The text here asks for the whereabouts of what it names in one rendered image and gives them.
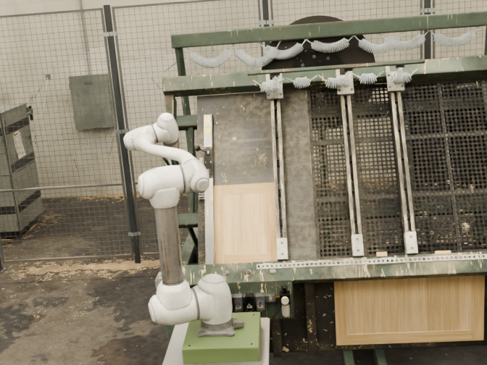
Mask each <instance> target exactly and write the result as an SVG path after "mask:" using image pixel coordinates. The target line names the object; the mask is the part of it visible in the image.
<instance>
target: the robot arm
mask: <svg viewBox="0 0 487 365"><path fill-rule="evenodd" d="M178 134H179V131H178V124H177V122H176V121H175V118H174V117H173V115H172V114H170V113H163V114H161V115H160V116H159V117H158V119H157V122H155V123H154V124H153V125H148V126H143V127H139V128H136V129H134V130H131V131H130V132H128V133H127V134H125V136H124V138H123V140H124V144H125V147H126V148H127V149H128V150H131V151H141V152H146V153H147V154H151V155H153V156H159V157H162V159H163V160H164V161H165V162H166V164H167V166H164V167H157V168H153V169H150V170H148V171H146V172H144V173H143V174H142V175H141V176H139V178H138V191H139V193H140V195H141V196H142V197H143V198H145V199H149V201H150V203H151V205H152V206H153V207H154V212H155V219H156V226H157V239H158V244H159V258H160V265H161V273H162V281H161V282H160V283H159V285H158V286H157V294H156V295H153V296H152V297H151V299H150V300H149V305H148V306H149V313H150V315H151V319H152V321H153V322H155V323H157V324H161V325H177V324H185V323H188V322H192V321H195V320H201V325H200V328H199V331H198V332H197V337H222V336H228V337H233V336H235V332H234V328H238V327H243V326H244V321H241V320H237V318H236V317H235V316H232V310H233V309H232V298H231V293H230V288H229V287H228V284H227V282H226V281H225V279H224V278H223V277H222V276H221V275H219V274H207V275H205V276H204V277H202V278H201V279H200V280H199V281H198V285H196V286H194V287H193V288H190V286H189V283H188V282H187V281H186V280H185V279H183V266H182V258H181V251H180V236H179V228H178V213H177V206H176V205H177V204H178V202H179V198H180V194H181V193H191V192H195V193H203V192H204V191H206V190H207V189H208V187H209V173H208V171H207V168H206V167H205V166H204V165H203V164H202V163H201V162H200V161H199V160H198V159H197V158H195V157H194V156H193V155H192V154H190V153H188V152H187V151H184V150H182V149H179V145H180V142H179V137H178ZM156 143H163V145H164V146H158V145H155V144H156ZM167 159H171V162H172V165H170V163H169V162H168V160H167ZM173 160H175V161H176V163H177V165H174V161H173ZM179 162H180V165H179Z"/></svg>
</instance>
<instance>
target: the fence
mask: <svg viewBox="0 0 487 365"><path fill-rule="evenodd" d="M206 116H210V123H207V124H206ZM209 126H210V134H206V127H209ZM204 147H212V178H210V179H209V187H208V189H207V190H206V191H205V247H206V264H214V263H215V238H214V193H213V186H214V171H213V126H212V115H211V114H205V115H204Z"/></svg>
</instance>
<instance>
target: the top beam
mask: <svg viewBox="0 0 487 365"><path fill-rule="evenodd" d="M416 69H417V71H416V72H415V73H414V74H413V75H412V76H410V77H411V79H412V80H410V79H409V80H410V82H411V81H422V80H444V79H455V78H466V77H487V55H485V56H464V57H453V58H442V59H426V60H425V63H424V64H405V65H404V67H402V70H403V73H405V72H407V73H409V74H412V73H413V72H414V71H415V70H416ZM382 71H384V72H383V73H382V74H380V73H381V72H382ZM385 71H386V66H383V67H363V68H353V71H352V73H354V74H355V75H357V76H361V74H364V73H365V74H370V73H373V74H374V75H376V76H377V75H378V74H380V75H379V76H378V77H377V78H376V80H377V81H375V83H374V82H373V80H372V84H378V83H387V78H386V72H385ZM316 75H317V77H316V78H315V79H313V80H311V79H312V78H313V77H315V76H316ZM355 75H353V83H354V85H367V81H366V84H365V82H364V84H362V83H360V81H361V80H359V78H358V77H356V76H355ZM319 76H321V77H322V78H323V79H325V80H327V79H328V78H330V77H331V78H336V70H320V71H309V72H289V73H282V79H283V78H285V79H284V80H283V81H282V82H283V90H291V89H302V88H303V86H302V88H301V85H300V88H299V87H298V88H297V87H295V84H294V82H292V81H294V80H295V79H296V78H298V77H300V78H304V77H307V79H308V78H309V79H310V80H311V82H310V85H309V87H306V88H324V87H325V86H326V84H327V83H326V84H325V81H324V80H323V79H322V78H320V77H319ZM286 78H288V79H290V80H292V81H290V80H288V79H286ZM253 80H255V81H256V82H258V83H259V84H262V83H263V82H266V75H248V72H232V73H222V74H211V75H190V76H180V77H164V78H163V79H162V91H163V93H164V95H165V94H173V95H175V97H182V96H203V95H215V94H226V93H247V92H258V91H260V90H261V88H259V87H260V85H258V84H256V83H255V82H254V81H253ZM374 80H375V78H374ZM327 82H328V81H327ZM304 88H305V86H304Z"/></svg>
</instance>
